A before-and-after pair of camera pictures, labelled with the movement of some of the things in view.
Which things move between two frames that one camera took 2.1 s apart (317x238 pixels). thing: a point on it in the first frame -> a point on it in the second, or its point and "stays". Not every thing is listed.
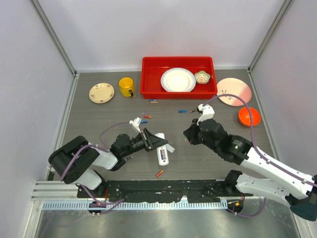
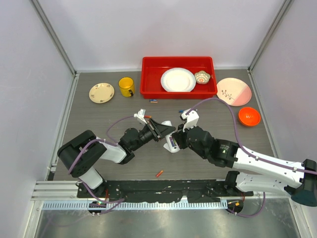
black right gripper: [190, 133] -> [180, 135]
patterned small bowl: [202, 77] stays
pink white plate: [236, 87] stays
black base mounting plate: [164, 191] stays
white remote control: [162, 152] -> [168, 145]
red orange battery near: [159, 173] stays
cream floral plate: [101, 92] stays
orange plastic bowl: [244, 117] stays
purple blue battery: [162, 154] -> [172, 141]
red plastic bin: [152, 69] stays
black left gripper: [151, 141] -> [158, 131]
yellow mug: [127, 87] stays
